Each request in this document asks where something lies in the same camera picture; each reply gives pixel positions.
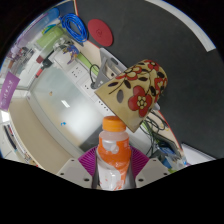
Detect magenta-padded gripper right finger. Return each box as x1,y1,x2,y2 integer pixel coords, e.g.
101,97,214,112
128,145,171,189

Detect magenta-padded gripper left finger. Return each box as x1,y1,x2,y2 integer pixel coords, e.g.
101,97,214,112
55,145,100,190

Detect orange drink bottle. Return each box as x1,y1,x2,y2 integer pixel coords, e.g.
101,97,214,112
94,115,132,192

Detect purple water bottle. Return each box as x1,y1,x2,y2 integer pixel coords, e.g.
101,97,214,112
19,8,61,41

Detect small blue box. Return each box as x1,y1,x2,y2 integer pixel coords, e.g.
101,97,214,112
156,139,181,164

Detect white paper sheet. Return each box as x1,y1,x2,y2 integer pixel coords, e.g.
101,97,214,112
179,143,214,166

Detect floral ceramic mug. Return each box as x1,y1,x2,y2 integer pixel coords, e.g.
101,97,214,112
94,59,169,134

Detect black desk mat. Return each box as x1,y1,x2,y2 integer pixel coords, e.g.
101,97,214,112
74,0,224,159

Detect grey metal laptop stand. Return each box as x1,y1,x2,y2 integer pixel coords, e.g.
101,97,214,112
89,48,119,90

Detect white ceramic jar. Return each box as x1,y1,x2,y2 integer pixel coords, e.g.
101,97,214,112
54,43,81,66

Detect green drinking glass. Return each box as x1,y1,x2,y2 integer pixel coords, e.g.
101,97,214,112
35,25,66,49

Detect flat round red coaster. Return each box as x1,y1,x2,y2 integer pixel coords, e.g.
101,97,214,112
87,18,115,48

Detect black tangled cables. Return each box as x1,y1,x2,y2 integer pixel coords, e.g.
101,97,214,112
141,111,171,158

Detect blue coiled cable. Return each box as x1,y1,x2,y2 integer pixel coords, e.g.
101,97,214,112
60,12,89,44

